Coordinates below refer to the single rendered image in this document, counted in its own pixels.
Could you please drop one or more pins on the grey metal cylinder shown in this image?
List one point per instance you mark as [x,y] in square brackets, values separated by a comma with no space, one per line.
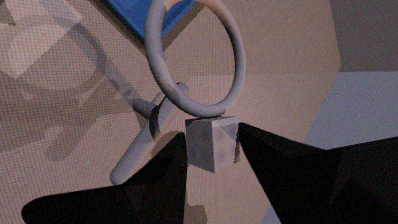
[158,118]

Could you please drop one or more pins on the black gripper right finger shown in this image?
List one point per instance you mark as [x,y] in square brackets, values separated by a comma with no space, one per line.
[304,183]

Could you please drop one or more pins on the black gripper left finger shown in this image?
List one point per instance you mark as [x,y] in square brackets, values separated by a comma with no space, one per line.
[153,195]

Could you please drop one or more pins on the blue tray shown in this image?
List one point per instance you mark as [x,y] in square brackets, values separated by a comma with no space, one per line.
[132,14]

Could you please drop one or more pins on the grey metal ring with square tab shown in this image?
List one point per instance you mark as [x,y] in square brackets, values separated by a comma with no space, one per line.
[212,140]

